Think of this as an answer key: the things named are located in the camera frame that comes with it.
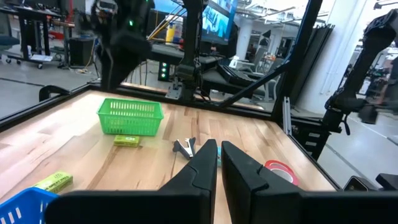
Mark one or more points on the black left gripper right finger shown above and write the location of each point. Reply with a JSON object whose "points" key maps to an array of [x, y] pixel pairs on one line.
{"points": [[242, 186]]}

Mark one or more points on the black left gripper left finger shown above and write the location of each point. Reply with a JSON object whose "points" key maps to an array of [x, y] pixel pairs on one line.
{"points": [[202, 168]]}

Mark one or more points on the teal staple remover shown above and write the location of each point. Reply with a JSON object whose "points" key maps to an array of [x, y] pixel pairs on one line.
{"points": [[219, 155]]}

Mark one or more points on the pink tape roll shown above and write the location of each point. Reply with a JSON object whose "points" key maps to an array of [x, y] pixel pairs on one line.
{"points": [[281, 164]]}

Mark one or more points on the green staples box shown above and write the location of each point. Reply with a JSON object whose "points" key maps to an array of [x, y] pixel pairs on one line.
{"points": [[54, 182], [126, 141]]}

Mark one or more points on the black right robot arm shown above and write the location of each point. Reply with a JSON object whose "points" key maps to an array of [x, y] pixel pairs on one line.
{"points": [[124, 46]]}

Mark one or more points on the black background robot arm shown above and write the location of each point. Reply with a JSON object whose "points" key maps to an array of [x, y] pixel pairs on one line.
{"points": [[363, 68]]}

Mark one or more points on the green plastic basket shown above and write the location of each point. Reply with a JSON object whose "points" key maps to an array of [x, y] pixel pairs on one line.
{"points": [[130, 124]]}

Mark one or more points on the silver aluminium extrusion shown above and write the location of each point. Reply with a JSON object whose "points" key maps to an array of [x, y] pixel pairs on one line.
{"points": [[287, 115]]}

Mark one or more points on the black box with green lights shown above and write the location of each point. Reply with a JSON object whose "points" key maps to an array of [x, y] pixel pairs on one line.
{"points": [[163, 71]]}

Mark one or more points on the yellow bottle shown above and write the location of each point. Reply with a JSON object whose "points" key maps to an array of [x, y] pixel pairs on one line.
{"points": [[170, 32]]}

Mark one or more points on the monitor with blue screen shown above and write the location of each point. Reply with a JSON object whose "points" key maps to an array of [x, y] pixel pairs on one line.
{"points": [[217, 21]]}

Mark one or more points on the black panel stack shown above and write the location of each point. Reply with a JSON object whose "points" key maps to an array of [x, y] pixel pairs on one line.
{"points": [[321, 46]]}

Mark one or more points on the black floor box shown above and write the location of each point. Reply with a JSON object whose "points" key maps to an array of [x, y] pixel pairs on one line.
{"points": [[81, 51]]}

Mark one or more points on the black table clamp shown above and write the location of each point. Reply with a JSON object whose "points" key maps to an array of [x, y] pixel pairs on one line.
{"points": [[51, 89]]}

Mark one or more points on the blue plastic basket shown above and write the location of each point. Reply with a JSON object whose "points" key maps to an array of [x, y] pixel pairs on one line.
{"points": [[21, 208]]}

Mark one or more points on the black rolling table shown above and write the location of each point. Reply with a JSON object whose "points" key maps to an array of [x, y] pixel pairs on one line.
{"points": [[31, 14]]}

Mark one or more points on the blue office chair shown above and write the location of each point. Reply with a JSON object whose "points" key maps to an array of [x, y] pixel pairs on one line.
{"points": [[7, 42]]}

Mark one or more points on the black rig frame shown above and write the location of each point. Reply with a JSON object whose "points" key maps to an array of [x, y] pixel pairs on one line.
{"points": [[306, 31]]}

